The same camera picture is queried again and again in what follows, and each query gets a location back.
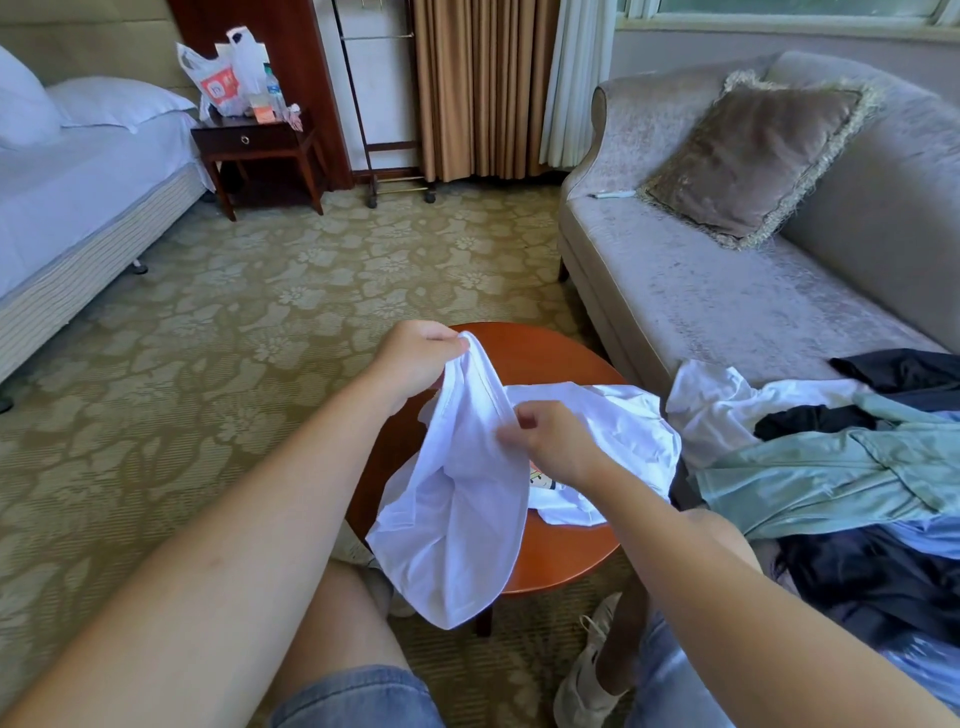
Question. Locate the dark wooden nightstand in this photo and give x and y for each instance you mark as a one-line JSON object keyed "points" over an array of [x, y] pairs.
{"points": [[255, 143]]}

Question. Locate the person's right forearm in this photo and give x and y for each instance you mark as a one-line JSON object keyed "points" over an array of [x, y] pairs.
{"points": [[765, 630]]}

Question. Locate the beige curtain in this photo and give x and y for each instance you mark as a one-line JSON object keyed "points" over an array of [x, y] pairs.
{"points": [[480, 83]]}

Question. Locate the brown fringed cushion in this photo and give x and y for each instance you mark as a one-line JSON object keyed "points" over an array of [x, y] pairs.
{"points": [[758, 158]]}

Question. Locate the person's left forearm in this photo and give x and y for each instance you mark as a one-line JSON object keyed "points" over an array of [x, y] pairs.
{"points": [[180, 600]]}

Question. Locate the round wooden table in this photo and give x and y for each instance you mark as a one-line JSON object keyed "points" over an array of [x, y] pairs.
{"points": [[525, 353]]}

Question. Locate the pile of clothes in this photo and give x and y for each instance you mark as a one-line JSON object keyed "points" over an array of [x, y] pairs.
{"points": [[810, 465]]}

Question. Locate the white duvet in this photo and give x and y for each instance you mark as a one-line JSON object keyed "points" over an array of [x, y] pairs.
{"points": [[23, 102]]}

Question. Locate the white sheer curtain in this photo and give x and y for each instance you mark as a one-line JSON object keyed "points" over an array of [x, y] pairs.
{"points": [[578, 75]]}

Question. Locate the small white flat object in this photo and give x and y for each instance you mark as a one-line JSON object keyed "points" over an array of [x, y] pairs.
{"points": [[612, 194]]}

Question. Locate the black valet stand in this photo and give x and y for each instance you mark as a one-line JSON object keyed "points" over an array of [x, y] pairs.
{"points": [[393, 147]]}

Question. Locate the beige padded headboard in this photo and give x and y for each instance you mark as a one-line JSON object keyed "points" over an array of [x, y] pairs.
{"points": [[105, 48]]}

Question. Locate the white tiger print T-shirt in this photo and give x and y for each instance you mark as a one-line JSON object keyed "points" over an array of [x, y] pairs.
{"points": [[450, 510]]}

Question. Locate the person's right leg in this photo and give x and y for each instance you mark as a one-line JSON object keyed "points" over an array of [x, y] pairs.
{"points": [[720, 540]]}

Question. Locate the dark wooden wall panel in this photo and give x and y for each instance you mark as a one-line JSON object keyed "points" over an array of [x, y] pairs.
{"points": [[293, 53]]}

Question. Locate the blue denim shorts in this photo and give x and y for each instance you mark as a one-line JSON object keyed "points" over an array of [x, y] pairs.
{"points": [[353, 702]]}

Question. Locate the white bed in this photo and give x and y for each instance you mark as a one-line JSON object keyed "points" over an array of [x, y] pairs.
{"points": [[68, 195]]}

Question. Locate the grey velvet chaise sofa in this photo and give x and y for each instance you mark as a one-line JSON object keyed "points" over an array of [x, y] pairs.
{"points": [[705, 285]]}

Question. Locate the plain white plastic bag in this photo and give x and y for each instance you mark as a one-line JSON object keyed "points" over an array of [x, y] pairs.
{"points": [[248, 63]]}

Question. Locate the person's right hand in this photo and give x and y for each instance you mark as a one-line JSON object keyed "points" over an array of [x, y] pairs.
{"points": [[552, 443]]}

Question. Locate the white plastic bag red print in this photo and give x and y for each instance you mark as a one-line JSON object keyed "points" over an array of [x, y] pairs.
{"points": [[207, 83]]}

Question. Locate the white sneaker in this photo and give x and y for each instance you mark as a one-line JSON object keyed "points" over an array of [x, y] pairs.
{"points": [[585, 690], [360, 563]]}

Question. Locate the person's left hand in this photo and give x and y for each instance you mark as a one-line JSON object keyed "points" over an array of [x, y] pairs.
{"points": [[413, 360]]}

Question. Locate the white pillow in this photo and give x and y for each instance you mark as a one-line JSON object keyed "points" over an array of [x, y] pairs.
{"points": [[120, 102]]}

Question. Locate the white framed window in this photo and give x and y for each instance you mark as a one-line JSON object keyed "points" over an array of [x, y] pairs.
{"points": [[795, 12]]}

